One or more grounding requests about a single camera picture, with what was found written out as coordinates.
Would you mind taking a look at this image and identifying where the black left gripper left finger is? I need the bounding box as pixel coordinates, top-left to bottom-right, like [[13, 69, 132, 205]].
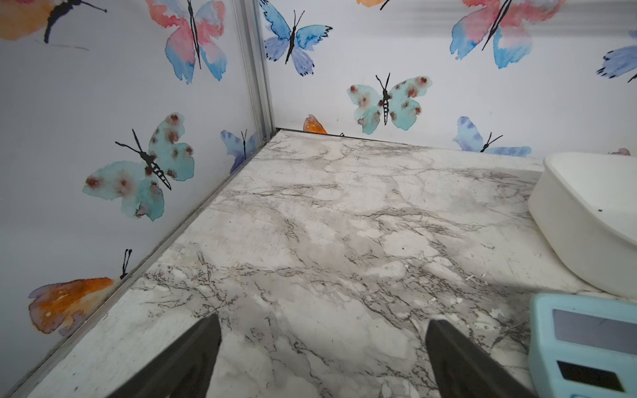
[[109, 313, 222, 398]]

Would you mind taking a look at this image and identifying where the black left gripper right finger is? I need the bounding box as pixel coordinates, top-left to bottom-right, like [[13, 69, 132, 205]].
[[426, 320, 534, 398]]

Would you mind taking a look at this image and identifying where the light blue calculator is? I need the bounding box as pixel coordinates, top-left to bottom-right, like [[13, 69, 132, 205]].
[[529, 294, 636, 397]]

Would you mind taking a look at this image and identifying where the white plastic storage box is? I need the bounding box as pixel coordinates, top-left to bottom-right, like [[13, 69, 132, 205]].
[[529, 153, 636, 299]]

